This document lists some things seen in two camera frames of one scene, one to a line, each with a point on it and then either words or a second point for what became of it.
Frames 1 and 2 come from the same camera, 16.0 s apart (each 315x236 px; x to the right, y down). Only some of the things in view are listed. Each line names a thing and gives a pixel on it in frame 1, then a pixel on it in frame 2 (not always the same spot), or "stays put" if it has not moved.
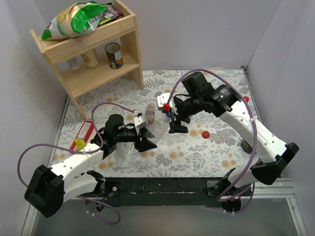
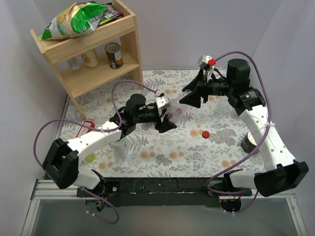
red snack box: (83, 132) stays put
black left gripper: (139, 138) -> (160, 118)
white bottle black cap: (122, 149) stays put
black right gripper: (178, 117) -> (203, 89)
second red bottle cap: (205, 134) stays put
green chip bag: (77, 18) stays put
